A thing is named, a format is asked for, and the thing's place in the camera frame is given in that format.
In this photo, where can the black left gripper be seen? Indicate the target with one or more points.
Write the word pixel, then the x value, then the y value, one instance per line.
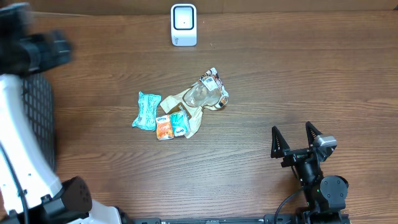
pixel 58 47

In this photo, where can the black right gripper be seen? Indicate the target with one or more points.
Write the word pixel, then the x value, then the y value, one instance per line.
pixel 280 147

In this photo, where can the beige brown snack bag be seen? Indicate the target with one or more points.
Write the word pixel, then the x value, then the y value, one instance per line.
pixel 208 92

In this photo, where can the green tissue pack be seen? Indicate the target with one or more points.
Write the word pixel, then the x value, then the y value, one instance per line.
pixel 180 123

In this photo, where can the orange tissue pack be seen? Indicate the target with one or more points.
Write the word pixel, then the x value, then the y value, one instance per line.
pixel 164 129

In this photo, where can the teal tissue pack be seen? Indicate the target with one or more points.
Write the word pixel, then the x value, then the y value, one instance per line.
pixel 147 104

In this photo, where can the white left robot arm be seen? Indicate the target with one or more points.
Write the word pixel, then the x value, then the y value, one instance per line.
pixel 31 190

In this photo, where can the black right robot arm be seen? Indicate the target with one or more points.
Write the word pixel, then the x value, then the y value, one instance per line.
pixel 325 195

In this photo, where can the white barcode scanner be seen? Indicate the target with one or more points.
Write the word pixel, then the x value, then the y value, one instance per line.
pixel 183 24

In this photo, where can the black mesh basket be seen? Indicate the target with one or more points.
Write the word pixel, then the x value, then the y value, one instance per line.
pixel 40 118

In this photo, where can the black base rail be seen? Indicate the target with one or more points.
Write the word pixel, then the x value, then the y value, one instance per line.
pixel 202 221

